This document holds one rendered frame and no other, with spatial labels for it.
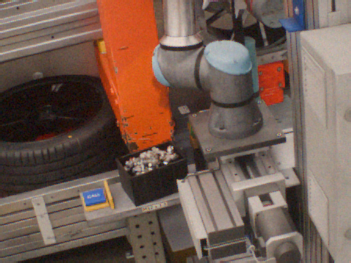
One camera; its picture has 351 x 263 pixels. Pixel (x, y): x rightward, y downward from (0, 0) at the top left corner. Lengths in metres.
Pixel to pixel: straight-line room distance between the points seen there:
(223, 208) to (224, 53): 0.39
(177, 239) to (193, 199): 0.84
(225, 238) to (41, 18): 1.36
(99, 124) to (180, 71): 0.90
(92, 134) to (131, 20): 0.58
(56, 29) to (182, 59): 1.01
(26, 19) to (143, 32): 0.64
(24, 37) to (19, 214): 0.69
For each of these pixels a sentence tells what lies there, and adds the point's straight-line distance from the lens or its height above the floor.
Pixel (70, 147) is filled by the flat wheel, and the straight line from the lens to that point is 2.66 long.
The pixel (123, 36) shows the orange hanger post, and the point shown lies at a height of 0.95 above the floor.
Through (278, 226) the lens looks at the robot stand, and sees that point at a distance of 1.66.
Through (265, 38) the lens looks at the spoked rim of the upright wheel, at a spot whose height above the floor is 0.64.
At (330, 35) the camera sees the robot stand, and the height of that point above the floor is 1.23.
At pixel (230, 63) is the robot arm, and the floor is 1.03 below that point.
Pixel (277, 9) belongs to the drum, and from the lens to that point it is 2.60.
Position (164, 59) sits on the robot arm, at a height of 1.02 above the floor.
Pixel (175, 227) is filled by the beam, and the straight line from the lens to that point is 2.74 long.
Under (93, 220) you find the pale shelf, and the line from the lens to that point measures 2.33.
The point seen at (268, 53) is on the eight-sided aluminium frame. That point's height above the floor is 0.62.
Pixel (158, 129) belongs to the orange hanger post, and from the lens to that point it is 2.46.
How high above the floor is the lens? 1.81
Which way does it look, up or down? 30 degrees down
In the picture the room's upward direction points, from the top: 9 degrees counter-clockwise
